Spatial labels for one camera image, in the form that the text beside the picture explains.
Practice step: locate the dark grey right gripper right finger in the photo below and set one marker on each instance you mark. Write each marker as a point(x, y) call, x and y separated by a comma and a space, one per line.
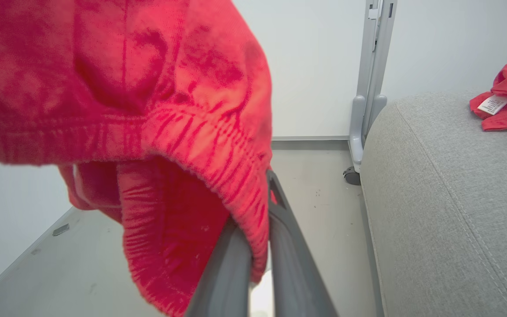
point(295, 264)

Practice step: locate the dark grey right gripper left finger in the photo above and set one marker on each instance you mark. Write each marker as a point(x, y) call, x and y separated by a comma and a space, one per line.
point(229, 277)

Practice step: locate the red shorts with elastic waistband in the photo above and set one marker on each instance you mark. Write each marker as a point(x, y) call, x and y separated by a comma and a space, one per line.
point(117, 110)

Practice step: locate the grey fabric sofa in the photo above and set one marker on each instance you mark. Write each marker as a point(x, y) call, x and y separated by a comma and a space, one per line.
point(447, 211)

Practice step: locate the small metal floor plate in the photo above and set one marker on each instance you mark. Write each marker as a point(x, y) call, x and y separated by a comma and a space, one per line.
point(60, 229)

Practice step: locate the black caster under post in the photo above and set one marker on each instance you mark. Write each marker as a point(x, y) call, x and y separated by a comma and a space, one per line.
point(352, 176)

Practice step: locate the grey partition bottom rail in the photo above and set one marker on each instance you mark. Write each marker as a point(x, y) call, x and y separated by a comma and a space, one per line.
point(310, 138)

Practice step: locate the grey partition post with feet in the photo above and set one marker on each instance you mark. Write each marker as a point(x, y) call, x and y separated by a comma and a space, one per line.
point(370, 79)

